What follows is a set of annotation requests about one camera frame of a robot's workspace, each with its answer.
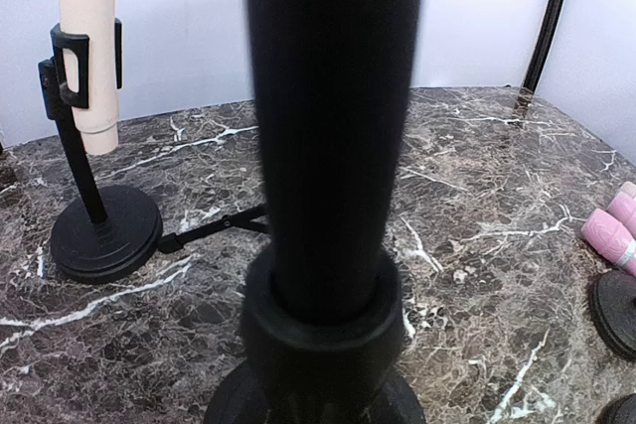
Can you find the black microphone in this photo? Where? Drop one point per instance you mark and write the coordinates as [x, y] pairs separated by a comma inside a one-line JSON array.
[[330, 82]]

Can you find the pink microphone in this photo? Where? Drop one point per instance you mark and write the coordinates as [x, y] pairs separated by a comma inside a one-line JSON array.
[[611, 239], [623, 207]]

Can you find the small beige microphone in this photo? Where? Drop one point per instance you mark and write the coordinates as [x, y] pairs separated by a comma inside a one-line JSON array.
[[97, 124]]

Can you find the black stand with clip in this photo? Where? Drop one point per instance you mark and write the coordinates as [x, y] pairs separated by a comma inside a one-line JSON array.
[[611, 300]]

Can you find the black stand of small beige microphone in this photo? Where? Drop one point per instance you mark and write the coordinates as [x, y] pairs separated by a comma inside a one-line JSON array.
[[105, 234]]

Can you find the black round-base stand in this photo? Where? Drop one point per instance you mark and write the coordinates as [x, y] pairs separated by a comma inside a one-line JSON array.
[[620, 411]]

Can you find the black tripod shock-mount stand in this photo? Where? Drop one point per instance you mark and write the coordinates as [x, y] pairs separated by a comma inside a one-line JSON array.
[[247, 220]]

